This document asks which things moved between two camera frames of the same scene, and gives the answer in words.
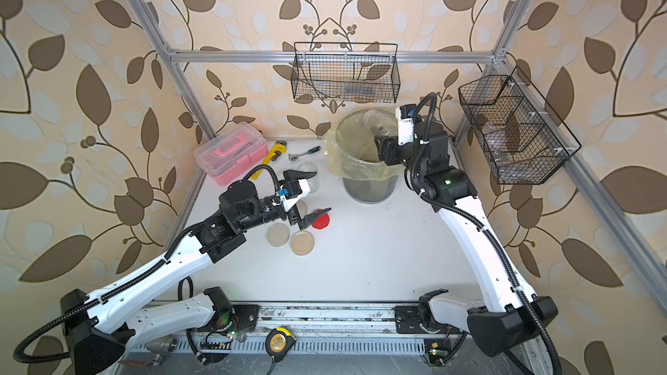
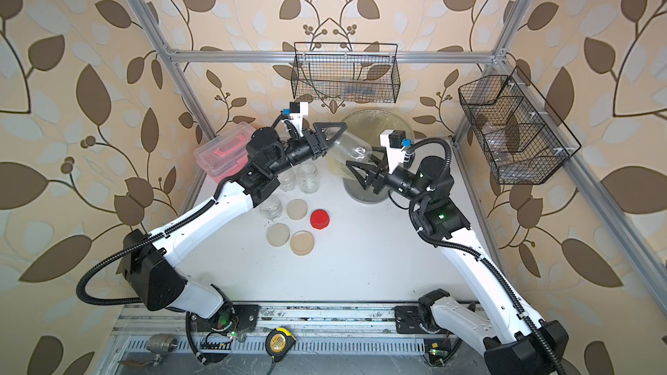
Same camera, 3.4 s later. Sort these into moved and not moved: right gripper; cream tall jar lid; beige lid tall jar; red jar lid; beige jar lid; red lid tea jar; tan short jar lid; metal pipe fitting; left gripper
Moved: left gripper; right gripper; red lid tea jar
Not moved: metal pipe fitting; cream tall jar lid; red jar lid; beige lid tall jar; beige jar lid; tan short jar lid
